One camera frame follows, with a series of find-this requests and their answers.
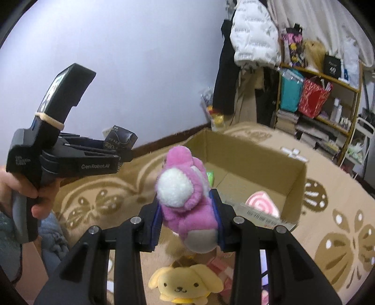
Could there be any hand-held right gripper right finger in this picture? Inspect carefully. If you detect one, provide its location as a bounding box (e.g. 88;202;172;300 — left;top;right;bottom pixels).
209;189;343;305

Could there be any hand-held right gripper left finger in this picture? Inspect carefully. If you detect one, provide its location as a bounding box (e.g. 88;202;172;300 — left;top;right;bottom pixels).
34;202;165;305

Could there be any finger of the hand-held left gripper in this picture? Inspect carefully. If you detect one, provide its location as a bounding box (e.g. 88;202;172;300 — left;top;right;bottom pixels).
66;143;135;162
60;133;106;146

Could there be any small dark carton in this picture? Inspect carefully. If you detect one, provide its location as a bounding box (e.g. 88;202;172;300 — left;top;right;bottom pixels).
103;126;139;151

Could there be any pink and white plush toy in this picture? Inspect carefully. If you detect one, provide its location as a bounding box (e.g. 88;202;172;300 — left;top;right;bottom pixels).
155;146;220;254

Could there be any yellow dog plush toy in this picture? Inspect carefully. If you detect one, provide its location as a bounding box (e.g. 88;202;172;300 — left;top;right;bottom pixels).
148;263;225;304

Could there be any pink striped soft item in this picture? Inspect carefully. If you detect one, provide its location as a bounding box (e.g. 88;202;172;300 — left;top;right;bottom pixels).
205;254;235;294

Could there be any person's left hand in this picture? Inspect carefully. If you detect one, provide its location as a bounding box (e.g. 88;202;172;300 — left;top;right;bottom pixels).
0;166;63;219

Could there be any pink swirl roll plush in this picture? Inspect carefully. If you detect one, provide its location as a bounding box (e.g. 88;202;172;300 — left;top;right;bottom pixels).
244;191;281;219

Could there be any person's blue fuzzy garment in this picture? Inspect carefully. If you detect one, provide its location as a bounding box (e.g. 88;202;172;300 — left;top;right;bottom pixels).
39;213;69;266

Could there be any plastic bag of snacks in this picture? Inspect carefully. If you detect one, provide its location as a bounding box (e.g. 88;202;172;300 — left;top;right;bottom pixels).
201;86;226;131

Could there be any beige patterned blanket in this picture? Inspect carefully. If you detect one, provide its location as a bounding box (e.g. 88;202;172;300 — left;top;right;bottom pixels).
54;122;375;305

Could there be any person's leg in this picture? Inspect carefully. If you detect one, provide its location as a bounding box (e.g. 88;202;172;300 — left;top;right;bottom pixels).
20;242;49;283

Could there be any black hanging coat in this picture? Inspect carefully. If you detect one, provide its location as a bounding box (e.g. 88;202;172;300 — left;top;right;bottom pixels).
212;19;244;115

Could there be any stack of books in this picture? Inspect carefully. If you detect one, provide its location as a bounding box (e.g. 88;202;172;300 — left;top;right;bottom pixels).
275;110;299;135

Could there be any beige hanging garment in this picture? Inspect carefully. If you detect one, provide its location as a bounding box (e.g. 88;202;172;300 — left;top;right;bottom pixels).
234;67;259;124

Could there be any pile of papers and magazines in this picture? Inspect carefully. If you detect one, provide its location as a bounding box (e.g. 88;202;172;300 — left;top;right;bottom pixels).
296;117;349;156

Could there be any teal bag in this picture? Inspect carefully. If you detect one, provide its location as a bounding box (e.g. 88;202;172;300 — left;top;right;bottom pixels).
280;69;304;112

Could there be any pale plastic bag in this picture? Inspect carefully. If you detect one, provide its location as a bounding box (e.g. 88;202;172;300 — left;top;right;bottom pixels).
350;142;367;165

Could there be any red patterned gift bag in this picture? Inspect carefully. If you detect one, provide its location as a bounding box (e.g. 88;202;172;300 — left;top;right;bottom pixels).
298;77;333;118

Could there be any white bottle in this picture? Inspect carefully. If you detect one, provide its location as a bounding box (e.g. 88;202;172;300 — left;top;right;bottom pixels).
331;98;342;122

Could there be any white puffer jacket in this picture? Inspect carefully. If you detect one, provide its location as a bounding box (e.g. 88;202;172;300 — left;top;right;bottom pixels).
229;0;282;69

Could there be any white trolley cart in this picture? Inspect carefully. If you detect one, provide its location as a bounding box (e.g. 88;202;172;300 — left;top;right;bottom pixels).
341;116;375;182

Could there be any wooden shelf rack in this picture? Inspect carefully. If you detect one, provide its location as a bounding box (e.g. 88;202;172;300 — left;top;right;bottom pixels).
274;61;364;165

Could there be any black and pink printed bag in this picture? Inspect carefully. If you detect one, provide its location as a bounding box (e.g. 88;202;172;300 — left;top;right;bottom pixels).
281;28;305;66

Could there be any black cardboard box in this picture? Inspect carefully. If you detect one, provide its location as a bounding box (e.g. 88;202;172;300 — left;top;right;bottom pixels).
324;53;343;78

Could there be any blonde wig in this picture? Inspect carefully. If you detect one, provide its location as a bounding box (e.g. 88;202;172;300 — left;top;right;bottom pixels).
303;39;326;69

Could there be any clear plastic bag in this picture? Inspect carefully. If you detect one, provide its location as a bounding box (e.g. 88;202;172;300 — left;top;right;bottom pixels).
341;37;360;88

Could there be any cream curtain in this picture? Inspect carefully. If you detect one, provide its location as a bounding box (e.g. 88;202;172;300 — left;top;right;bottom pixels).
270;0;375;68

